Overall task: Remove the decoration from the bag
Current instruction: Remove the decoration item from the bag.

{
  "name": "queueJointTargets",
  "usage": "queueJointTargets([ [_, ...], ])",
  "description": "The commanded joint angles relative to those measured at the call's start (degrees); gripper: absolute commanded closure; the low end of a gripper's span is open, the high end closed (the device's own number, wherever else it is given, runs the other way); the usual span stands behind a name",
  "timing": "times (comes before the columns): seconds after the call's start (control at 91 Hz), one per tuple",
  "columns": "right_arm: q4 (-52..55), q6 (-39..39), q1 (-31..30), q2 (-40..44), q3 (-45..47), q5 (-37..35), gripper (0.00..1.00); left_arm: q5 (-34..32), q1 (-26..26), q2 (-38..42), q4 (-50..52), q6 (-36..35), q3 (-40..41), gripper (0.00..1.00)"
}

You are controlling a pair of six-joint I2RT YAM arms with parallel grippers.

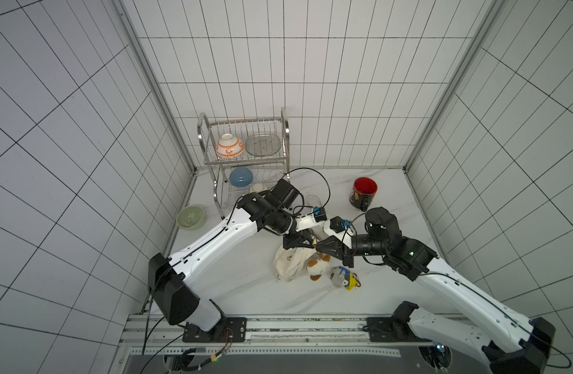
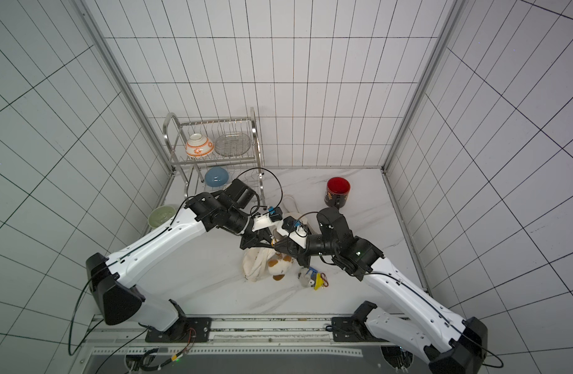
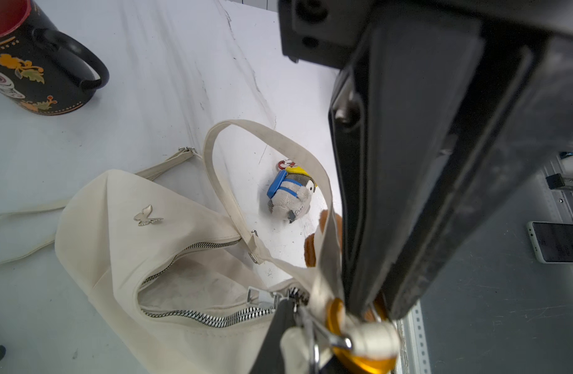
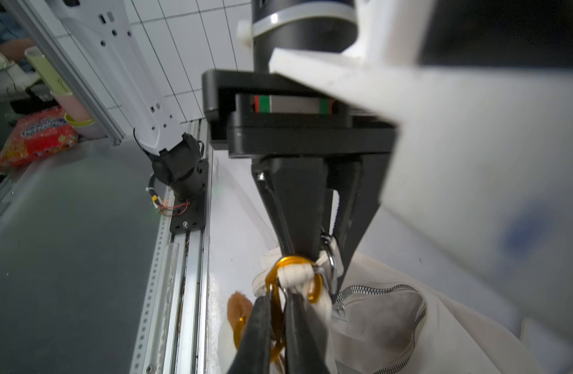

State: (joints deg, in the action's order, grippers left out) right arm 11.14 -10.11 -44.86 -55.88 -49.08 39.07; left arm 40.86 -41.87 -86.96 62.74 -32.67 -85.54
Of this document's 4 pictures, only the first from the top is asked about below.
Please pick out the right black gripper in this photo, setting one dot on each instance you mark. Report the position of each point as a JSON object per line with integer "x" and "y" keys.
{"x": 342, "y": 250}

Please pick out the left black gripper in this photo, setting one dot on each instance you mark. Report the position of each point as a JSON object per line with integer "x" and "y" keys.
{"x": 302, "y": 237}

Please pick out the brown white plush charm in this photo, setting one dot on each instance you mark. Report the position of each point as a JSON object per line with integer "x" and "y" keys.
{"x": 317, "y": 265}

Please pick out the cream canvas shoulder bag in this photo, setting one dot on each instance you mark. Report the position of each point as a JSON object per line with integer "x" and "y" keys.
{"x": 291, "y": 263}

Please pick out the yellow grey plush keychain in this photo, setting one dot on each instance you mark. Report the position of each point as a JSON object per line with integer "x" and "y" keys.
{"x": 344, "y": 278}

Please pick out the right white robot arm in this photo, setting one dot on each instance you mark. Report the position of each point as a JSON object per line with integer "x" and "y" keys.
{"x": 504, "y": 340}

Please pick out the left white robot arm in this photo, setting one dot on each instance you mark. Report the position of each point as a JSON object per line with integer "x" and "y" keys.
{"x": 171, "y": 280}

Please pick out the red black skull mug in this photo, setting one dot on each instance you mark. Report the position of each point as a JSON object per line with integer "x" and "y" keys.
{"x": 363, "y": 193}

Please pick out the yellow green patterned bowl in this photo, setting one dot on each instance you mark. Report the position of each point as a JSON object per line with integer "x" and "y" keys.
{"x": 258, "y": 188}

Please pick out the blue ceramic bowl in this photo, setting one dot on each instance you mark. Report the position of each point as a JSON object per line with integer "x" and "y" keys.
{"x": 241, "y": 177}

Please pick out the steel two-tier dish rack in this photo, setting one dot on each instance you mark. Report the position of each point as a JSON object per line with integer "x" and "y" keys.
{"x": 265, "y": 170}

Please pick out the grey glass plate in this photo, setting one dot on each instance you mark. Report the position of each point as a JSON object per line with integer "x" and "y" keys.
{"x": 263, "y": 145}

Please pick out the pale green bowl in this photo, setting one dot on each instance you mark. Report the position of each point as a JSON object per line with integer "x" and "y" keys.
{"x": 191, "y": 218}

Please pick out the orange white patterned bowl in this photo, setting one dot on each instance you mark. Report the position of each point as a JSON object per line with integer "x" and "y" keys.
{"x": 229, "y": 146}

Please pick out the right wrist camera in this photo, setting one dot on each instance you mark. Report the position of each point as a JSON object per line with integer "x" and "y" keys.
{"x": 336, "y": 225}

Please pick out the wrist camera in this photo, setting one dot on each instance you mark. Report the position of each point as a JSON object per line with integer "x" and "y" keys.
{"x": 336, "y": 225}
{"x": 314, "y": 219}

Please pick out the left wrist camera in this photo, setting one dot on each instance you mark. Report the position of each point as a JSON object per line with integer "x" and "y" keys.
{"x": 314, "y": 219}

